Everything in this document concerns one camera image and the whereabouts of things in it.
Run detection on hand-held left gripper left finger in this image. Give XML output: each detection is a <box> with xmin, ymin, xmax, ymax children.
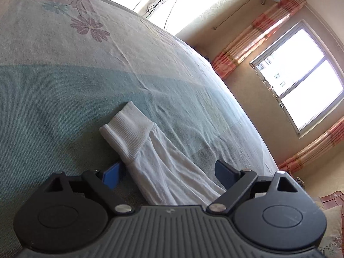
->
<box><xmin>46</xmin><ymin>162</ymin><xmax>135</xmax><ymax>217</ymax></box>

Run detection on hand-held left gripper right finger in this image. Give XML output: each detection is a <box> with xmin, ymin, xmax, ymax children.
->
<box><xmin>206</xmin><ymin>160</ymin><xmax>302</xmax><ymax>217</ymax></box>

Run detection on white printed sweatshirt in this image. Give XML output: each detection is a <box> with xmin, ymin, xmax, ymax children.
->
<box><xmin>99</xmin><ymin>100</ymin><xmax>227</xmax><ymax>206</ymax></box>

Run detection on orange striped curtain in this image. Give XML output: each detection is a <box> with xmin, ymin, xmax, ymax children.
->
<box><xmin>211</xmin><ymin>0</ymin><xmax>307</xmax><ymax>80</ymax></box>
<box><xmin>278</xmin><ymin>121</ymin><xmax>344</xmax><ymax>174</ymax></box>

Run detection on bed with patchwork sheet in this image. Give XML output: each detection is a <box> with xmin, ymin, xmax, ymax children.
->
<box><xmin>0</xmin><ymin>0</ymin><xmax>280</xmax><ymax>249</ymax></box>

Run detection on wooden nightstand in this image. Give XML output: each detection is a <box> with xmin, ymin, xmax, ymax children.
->
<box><xmin>319</xmin><ymin>190</ymin><xmax>344</xmax><ymax>208</ymax></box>

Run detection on window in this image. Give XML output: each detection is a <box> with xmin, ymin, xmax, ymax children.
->
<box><xmin>249</xmin><ymin>20</ymin><xmax>344</xmax><ymax>139</ymax></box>

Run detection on large floral pillow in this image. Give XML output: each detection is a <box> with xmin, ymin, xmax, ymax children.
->
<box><xmin>313</xmin><ymin>197</ymin><xmax>344</xmax><ymax>257</ymax></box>

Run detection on thin wall cord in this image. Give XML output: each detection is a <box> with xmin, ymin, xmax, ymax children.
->
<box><xmin>213</xmin><ymin>0</ymin><xmax>267</xmax><ymax>31</ymax></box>

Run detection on black television cables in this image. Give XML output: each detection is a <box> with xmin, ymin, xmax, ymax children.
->
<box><xmin>133</xmin><ymin>0</ymin><xmax>200</xmax><ymax>31</ymax></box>

